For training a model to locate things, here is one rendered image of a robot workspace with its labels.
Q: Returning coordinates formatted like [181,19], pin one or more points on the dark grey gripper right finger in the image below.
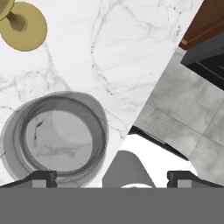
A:
[182,178]

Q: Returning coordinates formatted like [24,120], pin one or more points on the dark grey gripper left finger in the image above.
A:
[40,178]

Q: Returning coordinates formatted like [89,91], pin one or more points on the clear glass jar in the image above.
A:
[61,140]

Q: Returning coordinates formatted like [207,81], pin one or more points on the dark grey cabinet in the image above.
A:
[208,58]

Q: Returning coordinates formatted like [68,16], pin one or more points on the gold candle holder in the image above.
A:
[26,29]

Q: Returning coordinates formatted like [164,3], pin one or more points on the brown wooden cabinet top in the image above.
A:
[204,20]

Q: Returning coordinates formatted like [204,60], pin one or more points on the white rounded block, black edge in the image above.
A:
[163,159]

